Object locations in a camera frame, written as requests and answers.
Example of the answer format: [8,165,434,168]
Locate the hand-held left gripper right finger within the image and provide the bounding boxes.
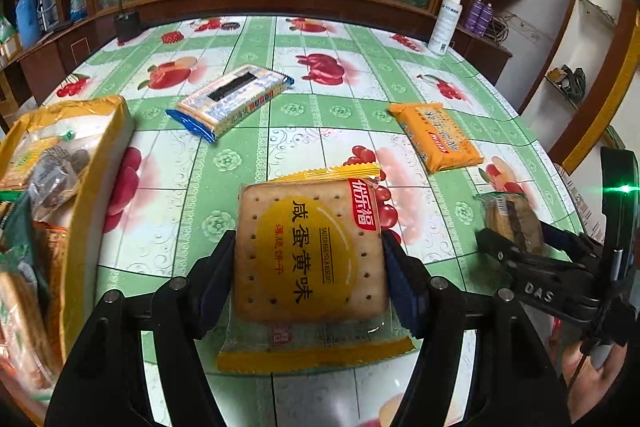
[382,237,571,427]

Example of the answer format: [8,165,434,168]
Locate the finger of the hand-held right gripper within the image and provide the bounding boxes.
[474,228,540,281]
[542,224,602,259]

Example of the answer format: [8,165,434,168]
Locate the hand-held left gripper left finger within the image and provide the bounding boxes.
[47,229,238,427]

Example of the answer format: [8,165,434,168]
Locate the brown round cookie packet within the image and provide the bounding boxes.
[474,191,545,255]

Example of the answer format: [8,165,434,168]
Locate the yellow square cracker packet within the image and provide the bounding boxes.
[216,162,417,374]

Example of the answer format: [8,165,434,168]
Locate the orange cracker packet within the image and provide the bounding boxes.
[388,102,485,174]

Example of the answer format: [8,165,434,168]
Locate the yellow cardboard box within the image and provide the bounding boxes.
[0,96,136,413]

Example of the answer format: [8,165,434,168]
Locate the orange-edged black-bar cracker packet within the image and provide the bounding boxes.
[32,222,68,358]

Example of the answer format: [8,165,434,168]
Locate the blue-edged cracker packet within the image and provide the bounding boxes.
[166,64,295,142]

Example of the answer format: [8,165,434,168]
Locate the silver grey snack packet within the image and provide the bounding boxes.
[27,147,93,220]

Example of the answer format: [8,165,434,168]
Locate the green-edged square cracker packet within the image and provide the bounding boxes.
[0,272,56,388]

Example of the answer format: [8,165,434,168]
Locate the dark green snack packet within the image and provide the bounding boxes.
[0,194,51,308]

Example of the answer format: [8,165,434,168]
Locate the yellow-green label cracker packet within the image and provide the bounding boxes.
[0,132,76,190]

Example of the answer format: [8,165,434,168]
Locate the person's right hand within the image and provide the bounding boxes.
[560,342,632,424]

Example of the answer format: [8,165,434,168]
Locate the dark green gear bundle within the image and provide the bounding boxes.
[547,64,587,100]

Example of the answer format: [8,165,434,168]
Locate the green fruit-print tablecloth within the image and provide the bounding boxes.
[40,14,596,427]

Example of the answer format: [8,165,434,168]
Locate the purple bottle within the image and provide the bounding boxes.
[465,0,483,32]
[477,3,496,36]

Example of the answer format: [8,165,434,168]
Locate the white spray bottle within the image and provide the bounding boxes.
[427,0,465,56]

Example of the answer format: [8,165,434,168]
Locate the small black jar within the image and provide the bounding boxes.
[114,12,140,42]

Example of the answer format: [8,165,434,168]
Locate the blue thermos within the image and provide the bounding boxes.
[15,0,42,48]

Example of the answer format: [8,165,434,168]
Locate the grey-blue thermos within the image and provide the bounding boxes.
[39,0,58,32]

